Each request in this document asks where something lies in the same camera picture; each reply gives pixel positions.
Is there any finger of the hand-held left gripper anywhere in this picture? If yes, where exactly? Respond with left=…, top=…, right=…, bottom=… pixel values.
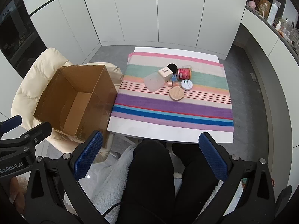
left=0, top=115, right=23, bottom=137
left=0, top=121, right=52, bottom=151

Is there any striped cloth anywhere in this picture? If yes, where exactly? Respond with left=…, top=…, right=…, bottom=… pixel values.
left=110, top=52, right=234, bottom=132

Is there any red tin can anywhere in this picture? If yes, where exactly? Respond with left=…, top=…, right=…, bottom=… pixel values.
left=177, top=68, right=192, bottom=80

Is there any frosted translucent square case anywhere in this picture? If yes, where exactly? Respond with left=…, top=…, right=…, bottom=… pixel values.
left=143, top=72, right=164, bottom=93

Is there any person's left hand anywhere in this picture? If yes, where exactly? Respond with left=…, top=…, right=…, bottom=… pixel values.
left=9, top=177, right=26, bottom=213

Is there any cream padded armchair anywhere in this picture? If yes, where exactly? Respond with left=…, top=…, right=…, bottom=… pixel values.
left=11, top=47, right=124, bottom=164

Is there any small beige carton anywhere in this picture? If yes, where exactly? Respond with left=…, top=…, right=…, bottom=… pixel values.
left=158, top=67, right=174, bottom=78

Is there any white round tin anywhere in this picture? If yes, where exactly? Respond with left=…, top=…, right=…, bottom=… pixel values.
left=181, top=79, right=194, bottom=91

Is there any beige round compact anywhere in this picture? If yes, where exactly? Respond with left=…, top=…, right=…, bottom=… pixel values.
left=169, top=86, right=184, bottom=102

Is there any cardboard box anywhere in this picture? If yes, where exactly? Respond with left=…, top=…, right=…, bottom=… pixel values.
left=33, top=65, right=118, bottom=148

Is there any white table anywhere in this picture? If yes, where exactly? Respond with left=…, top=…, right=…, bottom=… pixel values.
left=107, top=47, right=234, bottom=144

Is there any tall white bottle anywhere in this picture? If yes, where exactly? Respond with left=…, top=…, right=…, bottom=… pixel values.
left=267, top=2, right=278, bottom=26

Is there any dark shelf counter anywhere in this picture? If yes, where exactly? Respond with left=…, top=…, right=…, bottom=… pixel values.
left=245, top=5, right=299, bottom=57

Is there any brown printed box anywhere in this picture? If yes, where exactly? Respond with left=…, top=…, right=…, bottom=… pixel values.
left=257, top=0, right=273, bottom=17

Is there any light blue fleece blanket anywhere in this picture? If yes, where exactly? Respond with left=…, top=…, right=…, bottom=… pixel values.
left=78, top=145, right=244, bottom=218

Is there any black built-in oven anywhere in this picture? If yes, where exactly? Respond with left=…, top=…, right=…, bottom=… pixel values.
left=0, top=0, right=47, bottom=62

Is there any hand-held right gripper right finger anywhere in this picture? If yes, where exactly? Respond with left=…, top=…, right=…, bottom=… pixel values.
left=198, top=132, right=276, bottom=224

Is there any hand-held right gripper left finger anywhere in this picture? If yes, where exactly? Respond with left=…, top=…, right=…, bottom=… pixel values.
left=23, top=131, right=117, bottom=224

